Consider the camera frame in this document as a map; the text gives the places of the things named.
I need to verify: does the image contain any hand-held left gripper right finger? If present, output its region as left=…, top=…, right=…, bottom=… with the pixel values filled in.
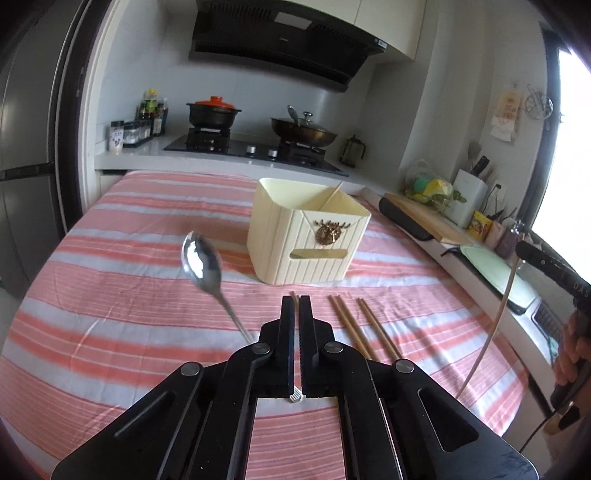
left=298, top=296, right=541, bottom=480

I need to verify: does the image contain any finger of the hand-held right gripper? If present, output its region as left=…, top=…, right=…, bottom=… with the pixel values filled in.
left=515, top=241, right=572, bottom=286

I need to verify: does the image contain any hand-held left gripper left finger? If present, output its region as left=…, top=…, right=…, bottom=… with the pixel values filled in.
left=51, top=296, right=295, bottom=480

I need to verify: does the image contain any cream ribbed utensil holder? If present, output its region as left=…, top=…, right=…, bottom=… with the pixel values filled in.
left=246, top=178, right=372, bottom=284

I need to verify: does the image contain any metal spoon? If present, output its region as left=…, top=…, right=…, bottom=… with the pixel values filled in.
left=181, top=231, right=304, bottom=404

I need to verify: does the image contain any person's right hand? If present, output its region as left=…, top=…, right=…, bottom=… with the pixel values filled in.
left=553, top=316, right=587, bottom=388

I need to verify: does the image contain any purple cup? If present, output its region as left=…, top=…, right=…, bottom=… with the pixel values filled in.
left=501, top=226, right=520, bottom=257

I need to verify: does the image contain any light green tray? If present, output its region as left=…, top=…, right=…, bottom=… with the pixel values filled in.
left=459, top=244, right=539, bottom=315

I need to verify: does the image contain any yellow packet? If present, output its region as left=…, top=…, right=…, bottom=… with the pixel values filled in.
left=468, top=211, right=494, bottom=241

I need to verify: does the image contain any white knife block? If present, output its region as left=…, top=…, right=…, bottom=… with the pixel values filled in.
left=445, top=168, right=489, bottom=228

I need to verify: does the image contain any window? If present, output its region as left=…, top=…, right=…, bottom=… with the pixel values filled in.
left=531, top=46, right=591, bottom=259

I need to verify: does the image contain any wooden cutting board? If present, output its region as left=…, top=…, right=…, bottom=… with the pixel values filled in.
left=383, top=193, right=474, bottom=246

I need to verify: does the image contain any plastic bag of vegetables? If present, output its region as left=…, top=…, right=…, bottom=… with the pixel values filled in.
left=404, top=159, right=468, bottom=216

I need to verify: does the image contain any pink striped tablecloth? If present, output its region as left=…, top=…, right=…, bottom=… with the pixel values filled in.
left=0, top=170, right=532, bottom=480

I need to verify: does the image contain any black glass gas stove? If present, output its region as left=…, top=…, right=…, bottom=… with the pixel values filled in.
left=164, top=127, right=350, bottom=177

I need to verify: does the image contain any wok with glass lid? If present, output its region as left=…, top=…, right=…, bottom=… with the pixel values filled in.
left=270, top=105, right=339, bottom=147

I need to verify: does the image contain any black pot with orange lid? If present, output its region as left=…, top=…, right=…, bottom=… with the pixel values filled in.
left=186, top=96, right=242, bottom=130

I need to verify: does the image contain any dark sauce bottle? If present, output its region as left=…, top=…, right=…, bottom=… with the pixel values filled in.
left=154, top=97, right=170, bottom=137

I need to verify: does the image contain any rack of spice jars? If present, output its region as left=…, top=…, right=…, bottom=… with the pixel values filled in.
left=122, top=120, right=154, bottom=147

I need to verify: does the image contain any black range hood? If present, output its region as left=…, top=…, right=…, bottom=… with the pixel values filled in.
left=188, top=0, right=387, bottom=93

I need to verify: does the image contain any grey refrigerator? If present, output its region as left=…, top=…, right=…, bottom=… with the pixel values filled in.
left=0, top=0, right=88, bottom=298

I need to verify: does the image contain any black cable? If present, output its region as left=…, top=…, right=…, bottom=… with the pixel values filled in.
left=519, top=413, right=555, bottom=457

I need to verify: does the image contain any hanging wall calendar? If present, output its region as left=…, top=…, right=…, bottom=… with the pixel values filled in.
left=489, top=85, right=525, bottom=145

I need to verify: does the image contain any hanging wire rack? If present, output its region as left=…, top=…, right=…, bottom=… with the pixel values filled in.
left=524, top=84, right=556, bottom=123

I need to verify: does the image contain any white wall cabinet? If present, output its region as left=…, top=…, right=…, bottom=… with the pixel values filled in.
left=381, top=0, right=426, bottom=62

